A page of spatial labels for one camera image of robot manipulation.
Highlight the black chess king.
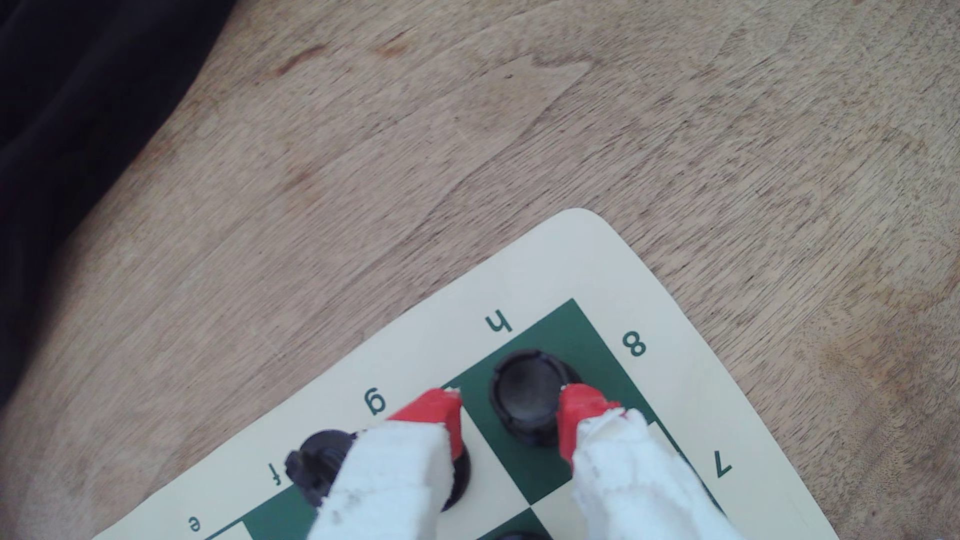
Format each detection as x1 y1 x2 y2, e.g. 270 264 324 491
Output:
283 429 474 513

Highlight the black cloth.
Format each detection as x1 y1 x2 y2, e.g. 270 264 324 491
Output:
0 0 240 410

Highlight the green and cream chess mat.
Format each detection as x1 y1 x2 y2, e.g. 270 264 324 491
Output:
90 207 841 540

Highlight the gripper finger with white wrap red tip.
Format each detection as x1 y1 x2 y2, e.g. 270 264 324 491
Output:
556 383 745 540
307 387 465 540

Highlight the black chess rook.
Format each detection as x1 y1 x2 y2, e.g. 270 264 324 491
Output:
489 348 582 449

